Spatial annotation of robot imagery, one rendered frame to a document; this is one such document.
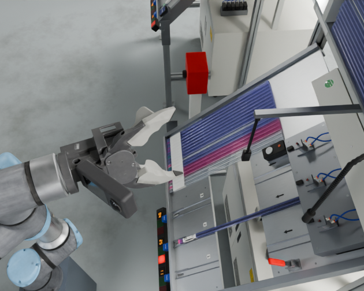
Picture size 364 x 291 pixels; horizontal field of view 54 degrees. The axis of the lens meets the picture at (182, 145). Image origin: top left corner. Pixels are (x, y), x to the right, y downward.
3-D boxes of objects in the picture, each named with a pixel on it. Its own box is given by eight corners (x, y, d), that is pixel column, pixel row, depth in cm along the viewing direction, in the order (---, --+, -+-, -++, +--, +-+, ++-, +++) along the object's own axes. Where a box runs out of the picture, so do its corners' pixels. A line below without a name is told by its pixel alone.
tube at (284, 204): (181, 244, 128) (178, 243, 127) (180, 240, 128) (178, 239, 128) (312, 198, 100) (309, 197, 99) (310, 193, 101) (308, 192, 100)
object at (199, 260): (182, 301, 121) (176, 300, 119) (171, 140, 157) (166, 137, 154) (227, 290, 111) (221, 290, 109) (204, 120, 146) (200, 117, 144)
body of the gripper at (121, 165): (123, 118, 62) (54, 138, 60) (136, 147, 56) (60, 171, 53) (131, 150, 67) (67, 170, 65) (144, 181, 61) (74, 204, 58)
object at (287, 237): (282, 280, 103) (273, 278, 99) (244, 101, 138) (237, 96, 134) (404, 252, 84) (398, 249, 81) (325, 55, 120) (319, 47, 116)
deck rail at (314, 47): (174, 142, 159) (164, 137, 155) (174, 139, 160) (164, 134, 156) (325, 55, 120) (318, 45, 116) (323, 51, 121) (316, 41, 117)
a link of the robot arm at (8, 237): (-12, 235, 68) (-39, 217, 59) (38, 196, 73) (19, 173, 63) (12, 264, 66) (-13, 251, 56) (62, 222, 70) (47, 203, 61)
